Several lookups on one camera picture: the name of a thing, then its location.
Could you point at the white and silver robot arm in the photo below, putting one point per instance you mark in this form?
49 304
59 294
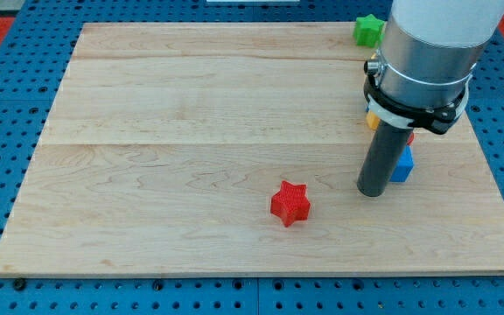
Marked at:
430 48

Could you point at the red star block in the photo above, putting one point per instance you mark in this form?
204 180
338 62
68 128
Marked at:
290 203

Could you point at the blue cube block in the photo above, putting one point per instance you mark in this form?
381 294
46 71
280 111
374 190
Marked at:
404 167

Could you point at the green star block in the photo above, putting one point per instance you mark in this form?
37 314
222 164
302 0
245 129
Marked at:
368 31

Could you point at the light wooden board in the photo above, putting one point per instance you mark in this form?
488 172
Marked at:
166 142

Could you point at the yellow block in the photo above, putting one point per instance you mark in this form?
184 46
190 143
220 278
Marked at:
372 120

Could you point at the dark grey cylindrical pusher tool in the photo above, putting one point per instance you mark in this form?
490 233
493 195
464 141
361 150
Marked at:
385 150

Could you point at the small red block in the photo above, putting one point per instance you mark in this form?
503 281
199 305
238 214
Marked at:
410 139

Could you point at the black and white mounting flange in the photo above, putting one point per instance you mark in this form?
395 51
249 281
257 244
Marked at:
436 120

